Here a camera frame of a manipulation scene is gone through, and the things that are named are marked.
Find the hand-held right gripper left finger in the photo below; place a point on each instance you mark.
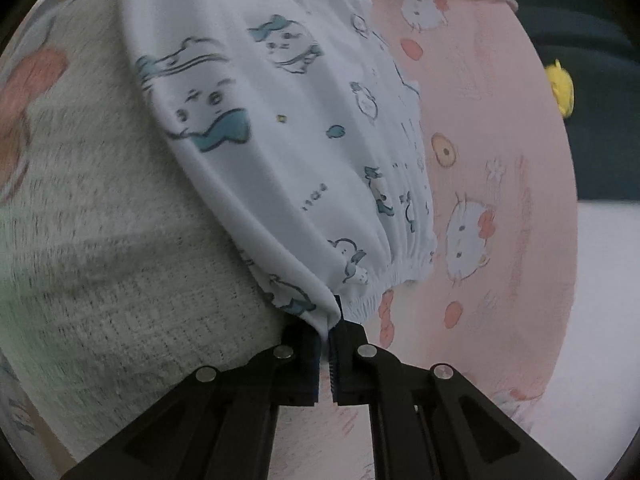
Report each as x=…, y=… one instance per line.
x=314, y=365

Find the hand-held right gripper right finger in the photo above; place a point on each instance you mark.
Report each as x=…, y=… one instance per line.
x=336, y=365

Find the dark green curtain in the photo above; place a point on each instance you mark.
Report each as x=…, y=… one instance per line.
x=605, y=160

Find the light blue printed pants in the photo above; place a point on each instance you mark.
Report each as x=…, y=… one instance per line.
x=280, y=135

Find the pink cat print blanket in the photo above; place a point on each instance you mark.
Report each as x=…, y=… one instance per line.
x=500, y=260

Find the yellow plush toy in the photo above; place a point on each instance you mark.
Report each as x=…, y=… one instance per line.
x=561, y=87

